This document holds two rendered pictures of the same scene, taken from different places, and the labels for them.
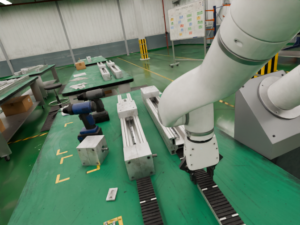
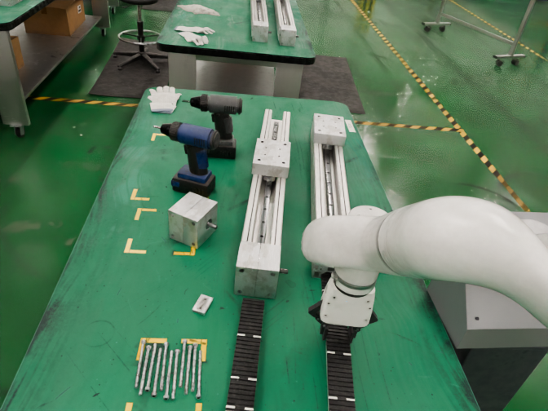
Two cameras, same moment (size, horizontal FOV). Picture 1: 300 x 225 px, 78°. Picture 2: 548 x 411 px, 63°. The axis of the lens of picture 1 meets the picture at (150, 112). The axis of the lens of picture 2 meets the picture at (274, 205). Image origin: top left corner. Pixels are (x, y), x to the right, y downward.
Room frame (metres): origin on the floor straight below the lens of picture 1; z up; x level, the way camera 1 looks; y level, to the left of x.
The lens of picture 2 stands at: (-0.18, -0.03, 1.60)
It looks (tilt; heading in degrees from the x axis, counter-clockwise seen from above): 36 degrees down; 7
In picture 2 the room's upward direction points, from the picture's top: 8 degrees clockwise
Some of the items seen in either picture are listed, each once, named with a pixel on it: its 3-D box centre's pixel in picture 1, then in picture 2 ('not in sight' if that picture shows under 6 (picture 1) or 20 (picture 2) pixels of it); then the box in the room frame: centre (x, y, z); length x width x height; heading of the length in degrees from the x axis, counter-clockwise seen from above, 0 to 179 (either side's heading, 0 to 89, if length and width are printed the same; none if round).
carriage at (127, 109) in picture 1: (127, 110); (271, 161); (1.04, 0.13, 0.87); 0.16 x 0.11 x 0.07; 8
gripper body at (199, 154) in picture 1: (200, 147); (347, 298); (0.47, -0.13, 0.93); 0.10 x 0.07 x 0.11; 98
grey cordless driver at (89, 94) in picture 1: (92, 106); (211, 125); (1.16, 0.37, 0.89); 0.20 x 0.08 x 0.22; 103
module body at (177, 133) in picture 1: (158, 111); (328, 181); (1.06, -0.06, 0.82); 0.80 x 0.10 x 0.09; 8
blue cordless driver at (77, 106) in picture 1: (81, 122); (185, 156); (0.93, 0.38, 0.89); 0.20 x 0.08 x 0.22; 86
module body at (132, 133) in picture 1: (129, 118); (269, 174); (1.04, 0.13, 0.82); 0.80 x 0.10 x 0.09; 8
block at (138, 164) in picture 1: (141, 160); (262, 270); (0.60, 0.06, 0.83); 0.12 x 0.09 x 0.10; 98
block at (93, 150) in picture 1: (96, 150); (196, 221); (0.72, 0.27, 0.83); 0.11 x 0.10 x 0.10; 76
